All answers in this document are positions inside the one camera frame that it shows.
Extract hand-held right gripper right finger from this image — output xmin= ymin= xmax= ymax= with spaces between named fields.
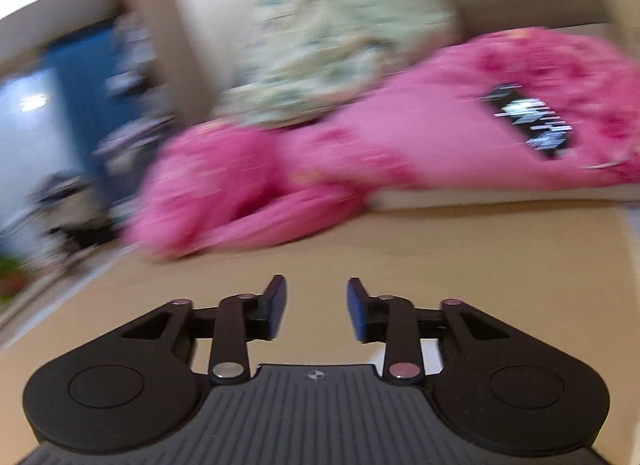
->
xmin=346 ymin=277 xmax=511 ymax=386

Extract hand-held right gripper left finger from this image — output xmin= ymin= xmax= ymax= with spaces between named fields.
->
xmin=120 ymin=275 xmax=289 ymax=386

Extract beige bed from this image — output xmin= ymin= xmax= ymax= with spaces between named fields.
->
xmin=0 ymin=195 xmax=640 ymax=465

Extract pink floral quilt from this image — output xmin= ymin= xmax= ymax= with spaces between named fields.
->
xmin=125 ymin=28 xmax=640 ymax=261

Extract black rectangular object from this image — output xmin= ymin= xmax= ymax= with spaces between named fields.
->
xmin=479 ymin=82 xmax=577 ymax=162

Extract pale floral pillow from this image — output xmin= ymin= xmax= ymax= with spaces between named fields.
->
xmin=220 ymin=0 xmax=461 ymax=132

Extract blue curtain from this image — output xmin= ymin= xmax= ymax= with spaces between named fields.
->
xmin=42 ymin=28 xmax=132 ymax=206

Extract wooden shelf unit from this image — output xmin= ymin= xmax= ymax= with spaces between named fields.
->
xmin=97 ymin=0 xmax=181 ymax=181

